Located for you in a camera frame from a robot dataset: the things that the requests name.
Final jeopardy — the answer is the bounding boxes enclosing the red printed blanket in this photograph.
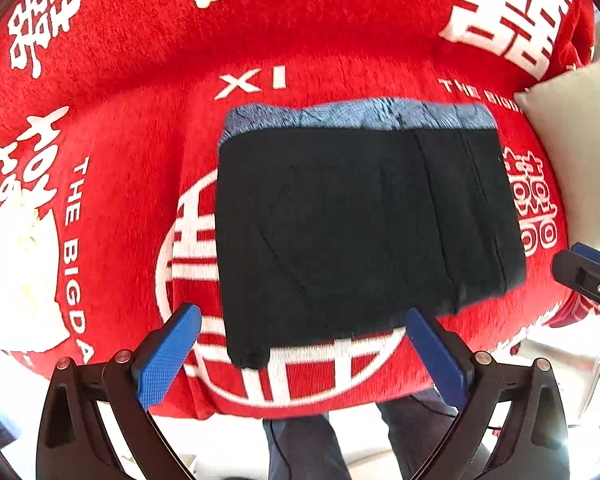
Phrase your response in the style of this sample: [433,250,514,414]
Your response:
[0,0,600,418]

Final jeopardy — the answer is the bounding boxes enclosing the dark navy pants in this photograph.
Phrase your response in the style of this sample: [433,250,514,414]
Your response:
[215,96,528,370]

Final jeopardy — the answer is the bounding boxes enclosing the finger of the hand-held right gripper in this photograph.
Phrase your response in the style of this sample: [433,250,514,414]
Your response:
[551,241,600,318]

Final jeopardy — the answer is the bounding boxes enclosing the white crumpled cloth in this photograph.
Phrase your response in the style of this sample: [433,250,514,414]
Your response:
[0,199,68,357]

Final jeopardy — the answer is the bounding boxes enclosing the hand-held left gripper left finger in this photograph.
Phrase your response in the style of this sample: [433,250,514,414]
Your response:
[35,303,203,480]

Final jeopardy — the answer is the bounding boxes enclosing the white pillow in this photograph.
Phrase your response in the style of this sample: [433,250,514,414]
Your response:
[514,55,600,253]

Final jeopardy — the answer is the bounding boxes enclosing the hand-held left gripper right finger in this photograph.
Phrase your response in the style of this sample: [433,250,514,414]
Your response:
[404,306,572,480]

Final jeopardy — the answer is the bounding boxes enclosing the person's left leg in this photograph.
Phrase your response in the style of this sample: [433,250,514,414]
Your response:
[262,412,348,480]

